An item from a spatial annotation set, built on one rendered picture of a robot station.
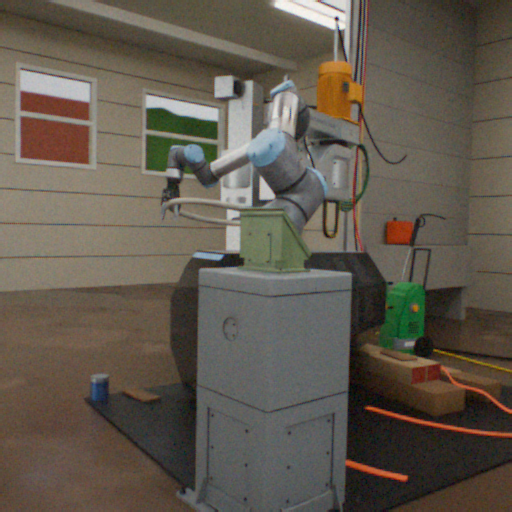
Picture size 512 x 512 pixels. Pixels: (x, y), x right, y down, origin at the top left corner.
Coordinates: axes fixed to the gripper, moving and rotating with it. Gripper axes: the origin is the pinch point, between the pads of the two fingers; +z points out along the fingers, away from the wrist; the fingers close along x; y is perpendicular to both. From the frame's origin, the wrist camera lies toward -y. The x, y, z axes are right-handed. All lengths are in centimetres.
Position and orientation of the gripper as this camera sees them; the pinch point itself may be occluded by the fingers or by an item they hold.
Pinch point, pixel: (168, 219)
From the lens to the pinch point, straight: 284.0
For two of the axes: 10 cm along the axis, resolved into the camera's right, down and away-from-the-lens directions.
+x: 9.9, 1.3, -0.7
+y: -0.5, -1.3, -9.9
